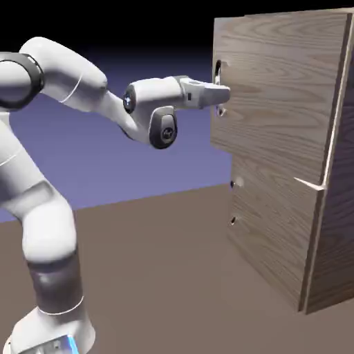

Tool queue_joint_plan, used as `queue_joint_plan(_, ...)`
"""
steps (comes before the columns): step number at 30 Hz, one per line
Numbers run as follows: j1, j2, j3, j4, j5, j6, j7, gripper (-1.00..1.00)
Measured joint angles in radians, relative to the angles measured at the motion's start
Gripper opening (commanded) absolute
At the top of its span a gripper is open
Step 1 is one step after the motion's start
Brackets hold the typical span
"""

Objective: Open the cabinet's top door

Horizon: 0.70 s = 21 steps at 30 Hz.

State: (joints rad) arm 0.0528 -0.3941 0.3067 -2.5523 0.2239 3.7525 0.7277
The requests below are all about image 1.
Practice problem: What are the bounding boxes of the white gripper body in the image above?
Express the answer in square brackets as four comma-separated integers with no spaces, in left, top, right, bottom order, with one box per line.
[202,82,232,110]

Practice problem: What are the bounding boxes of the long curved metal handle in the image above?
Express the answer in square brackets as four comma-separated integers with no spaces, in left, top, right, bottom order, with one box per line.
[213,58,229,118]

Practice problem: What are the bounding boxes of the large wood cabinet door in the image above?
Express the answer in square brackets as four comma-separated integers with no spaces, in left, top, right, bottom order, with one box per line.
[209,11,351,192]

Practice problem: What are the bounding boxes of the small wood cabinet door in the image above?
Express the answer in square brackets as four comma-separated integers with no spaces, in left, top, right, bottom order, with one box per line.
[225,150,326,313]

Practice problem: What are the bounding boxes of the light wood cabinet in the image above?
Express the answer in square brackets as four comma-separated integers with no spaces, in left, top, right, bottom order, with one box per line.
[209,6,354,316]

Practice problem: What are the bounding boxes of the short curved metal handle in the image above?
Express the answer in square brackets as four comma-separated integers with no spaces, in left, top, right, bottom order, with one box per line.
[228,176,245,227]

